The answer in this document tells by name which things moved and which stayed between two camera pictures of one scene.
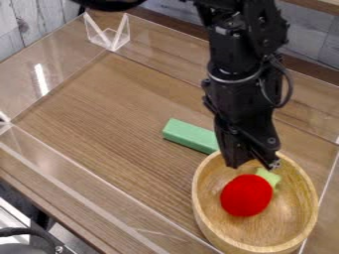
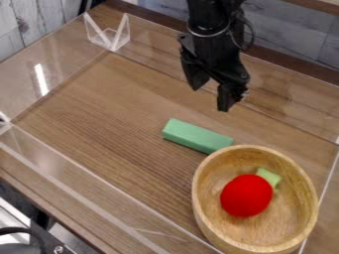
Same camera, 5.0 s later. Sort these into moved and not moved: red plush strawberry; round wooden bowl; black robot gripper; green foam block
Moved: black robot gripper
Not moved: green foam block; round wooden bowl; red plush strawberry
